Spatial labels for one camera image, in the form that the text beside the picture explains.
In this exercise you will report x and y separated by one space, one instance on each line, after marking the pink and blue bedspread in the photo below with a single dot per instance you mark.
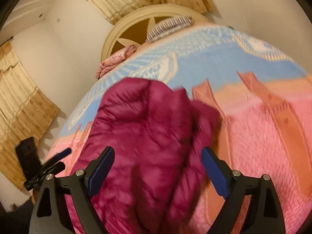
264 102

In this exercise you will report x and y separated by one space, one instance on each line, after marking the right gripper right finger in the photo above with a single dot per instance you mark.
264 214

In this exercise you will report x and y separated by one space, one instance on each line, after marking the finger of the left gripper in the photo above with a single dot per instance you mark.
58 157
53 168

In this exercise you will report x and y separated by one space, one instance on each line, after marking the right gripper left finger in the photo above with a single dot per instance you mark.
51 214

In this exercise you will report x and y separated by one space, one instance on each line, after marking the pink floral folded blanket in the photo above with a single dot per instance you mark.
114 60

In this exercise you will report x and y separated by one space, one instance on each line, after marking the cream wooden headboard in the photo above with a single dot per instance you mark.
134 27

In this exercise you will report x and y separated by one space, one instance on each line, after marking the magenta puffer down coat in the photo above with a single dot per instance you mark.
157 134

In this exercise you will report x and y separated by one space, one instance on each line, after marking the striped grey pillow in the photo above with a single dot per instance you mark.
168 26

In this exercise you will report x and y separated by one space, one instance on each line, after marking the beige patterned side curtain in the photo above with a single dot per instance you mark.
25 112

